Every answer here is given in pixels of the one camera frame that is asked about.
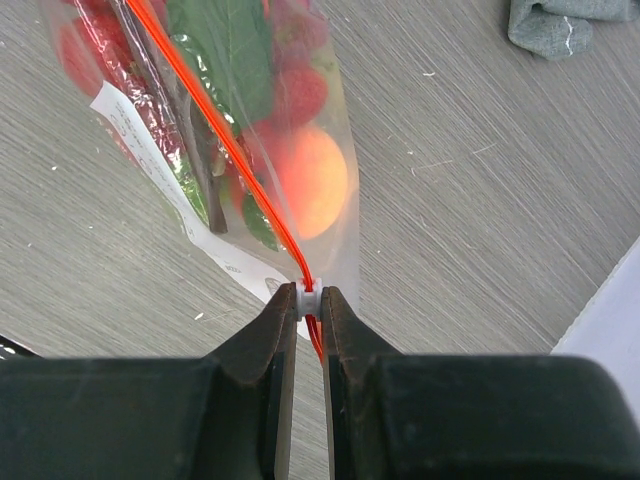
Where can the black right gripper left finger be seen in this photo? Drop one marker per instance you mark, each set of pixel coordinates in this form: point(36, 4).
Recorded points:
point(224, 415)

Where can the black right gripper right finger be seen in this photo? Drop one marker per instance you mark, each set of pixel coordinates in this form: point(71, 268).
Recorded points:
point(392, 415)

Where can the orange peach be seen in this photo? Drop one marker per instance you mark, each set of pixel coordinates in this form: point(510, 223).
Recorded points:
point(314, 177)

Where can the clear zip top bag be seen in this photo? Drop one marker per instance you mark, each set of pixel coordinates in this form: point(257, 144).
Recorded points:
point(331, 258)

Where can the red strawberry cluster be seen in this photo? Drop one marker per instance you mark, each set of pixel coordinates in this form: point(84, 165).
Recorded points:
point(267, 67)

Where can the grey crumpled cloth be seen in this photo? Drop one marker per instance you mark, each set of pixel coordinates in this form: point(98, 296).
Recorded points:
point(559, 29)

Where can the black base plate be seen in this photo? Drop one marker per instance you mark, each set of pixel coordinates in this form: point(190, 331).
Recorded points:
point(10, 350)

